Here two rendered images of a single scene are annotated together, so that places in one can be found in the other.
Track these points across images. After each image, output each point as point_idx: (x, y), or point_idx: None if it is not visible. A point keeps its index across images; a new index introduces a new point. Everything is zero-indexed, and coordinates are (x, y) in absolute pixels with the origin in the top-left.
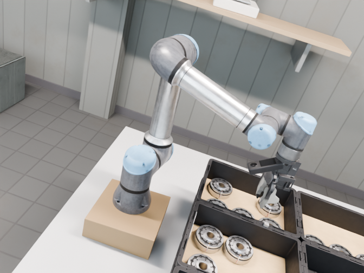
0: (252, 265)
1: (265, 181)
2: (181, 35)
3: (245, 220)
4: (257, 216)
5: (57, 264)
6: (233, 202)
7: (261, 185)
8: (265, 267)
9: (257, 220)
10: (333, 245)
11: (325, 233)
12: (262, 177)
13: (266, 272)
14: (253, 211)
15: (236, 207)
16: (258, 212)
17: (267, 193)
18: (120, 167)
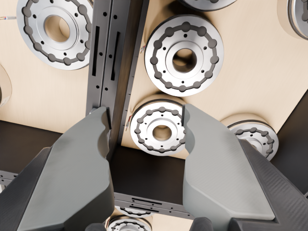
0: (50, 66)
1: (200, 204)
2: None
3: (91, 39)
4: (211, 107)
5: None
6: (261, 45)
7: (186, 157)
8: (57, 95)
9: (110, 90)
10: (146, 228)
11: (185, 220)
12: (261, 204)
13: (44, 94)
14: (228, 100)
15: (222, 42)
16: (227, 112)
17: (19, 186)
18: None
